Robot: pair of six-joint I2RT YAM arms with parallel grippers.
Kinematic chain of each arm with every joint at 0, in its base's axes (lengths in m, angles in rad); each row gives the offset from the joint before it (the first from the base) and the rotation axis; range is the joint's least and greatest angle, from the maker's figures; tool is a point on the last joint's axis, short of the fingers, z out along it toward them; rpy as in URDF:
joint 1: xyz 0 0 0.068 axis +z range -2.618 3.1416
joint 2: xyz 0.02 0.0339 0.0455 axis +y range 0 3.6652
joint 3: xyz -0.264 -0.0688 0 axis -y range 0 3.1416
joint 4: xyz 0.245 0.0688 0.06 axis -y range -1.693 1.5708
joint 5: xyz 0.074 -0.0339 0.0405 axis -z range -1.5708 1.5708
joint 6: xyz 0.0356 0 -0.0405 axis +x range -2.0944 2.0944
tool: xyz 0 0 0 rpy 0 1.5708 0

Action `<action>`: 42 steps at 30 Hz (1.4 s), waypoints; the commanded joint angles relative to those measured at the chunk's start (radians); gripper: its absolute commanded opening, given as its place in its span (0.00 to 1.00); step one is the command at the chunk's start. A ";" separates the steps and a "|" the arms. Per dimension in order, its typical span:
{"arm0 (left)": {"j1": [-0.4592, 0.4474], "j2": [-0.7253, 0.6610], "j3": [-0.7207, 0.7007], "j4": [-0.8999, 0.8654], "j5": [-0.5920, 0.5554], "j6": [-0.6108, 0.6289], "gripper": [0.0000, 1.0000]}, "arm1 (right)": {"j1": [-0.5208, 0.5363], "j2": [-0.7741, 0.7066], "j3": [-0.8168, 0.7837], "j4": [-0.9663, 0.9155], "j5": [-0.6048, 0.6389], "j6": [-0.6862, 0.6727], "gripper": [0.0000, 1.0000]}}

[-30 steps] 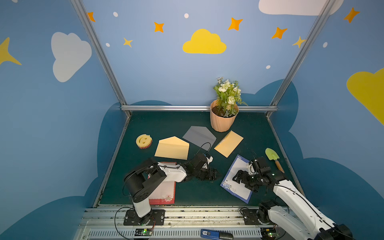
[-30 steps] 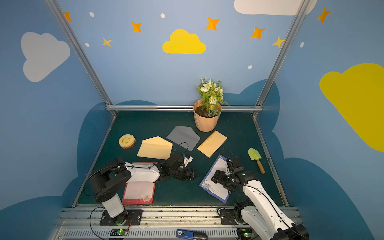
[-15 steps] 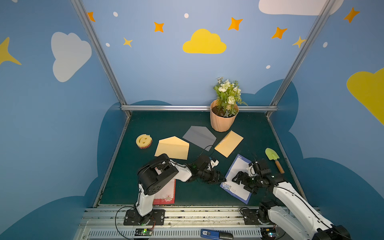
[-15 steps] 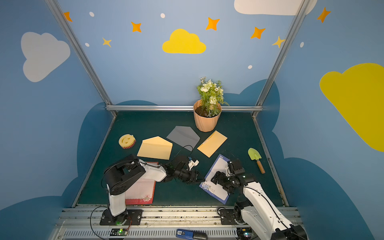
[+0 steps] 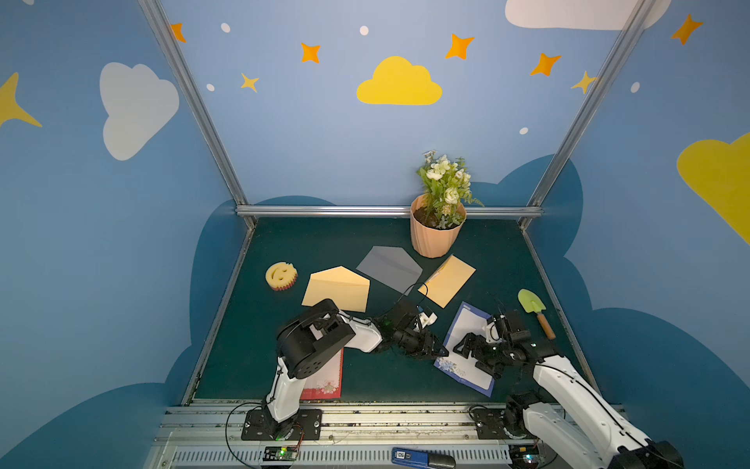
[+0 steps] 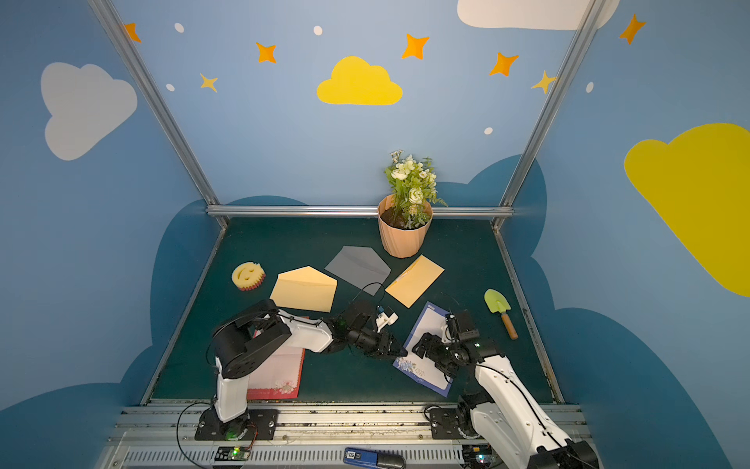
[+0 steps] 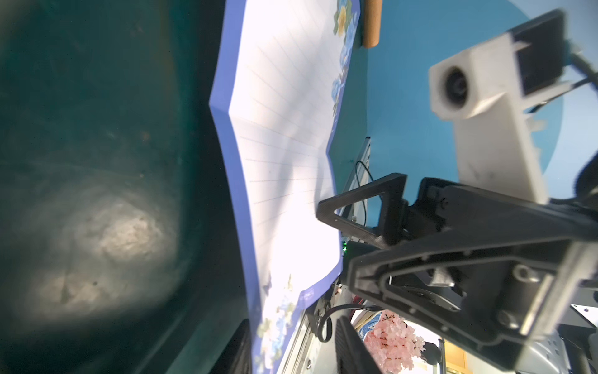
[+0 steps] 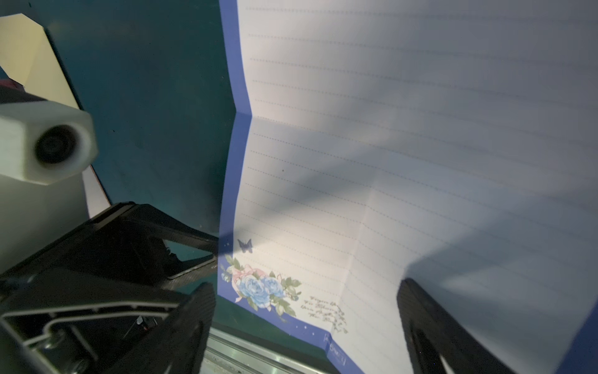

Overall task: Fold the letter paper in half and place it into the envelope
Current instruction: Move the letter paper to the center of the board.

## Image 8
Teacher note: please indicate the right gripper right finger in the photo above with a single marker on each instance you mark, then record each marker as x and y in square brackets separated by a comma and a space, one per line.
[435, 339]

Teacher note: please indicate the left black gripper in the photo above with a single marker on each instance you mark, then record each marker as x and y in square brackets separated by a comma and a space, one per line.
[83, 322]

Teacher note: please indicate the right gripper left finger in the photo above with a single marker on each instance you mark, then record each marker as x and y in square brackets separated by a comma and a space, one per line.
[178, 344]

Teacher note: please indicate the blue floral letter paper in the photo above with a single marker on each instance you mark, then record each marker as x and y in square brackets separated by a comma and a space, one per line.
[451, 142]

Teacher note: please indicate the red letter paper flat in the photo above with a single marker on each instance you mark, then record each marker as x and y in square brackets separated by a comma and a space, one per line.
[97, 200]

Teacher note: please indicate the large yellow envelope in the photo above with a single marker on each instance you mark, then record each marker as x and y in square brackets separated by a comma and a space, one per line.
[28, 58]

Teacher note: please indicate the aluminium front rail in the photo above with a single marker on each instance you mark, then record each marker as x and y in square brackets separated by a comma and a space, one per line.
[232, 351]

